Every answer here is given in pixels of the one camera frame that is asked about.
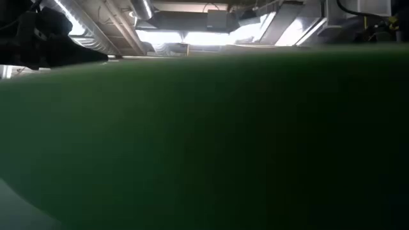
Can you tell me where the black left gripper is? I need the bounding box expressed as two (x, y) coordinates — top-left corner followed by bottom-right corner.
(0, 0), (109, 71)

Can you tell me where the green plastic plate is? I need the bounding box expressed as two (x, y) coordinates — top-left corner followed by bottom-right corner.
(0, 43), (409, 230)

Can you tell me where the grey ceiling unit box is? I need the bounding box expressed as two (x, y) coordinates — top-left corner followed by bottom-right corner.
(206, 9), (229, 31)

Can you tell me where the silver ceiling duct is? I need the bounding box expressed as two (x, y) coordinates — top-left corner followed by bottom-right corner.
(130, 0), (155, 21)

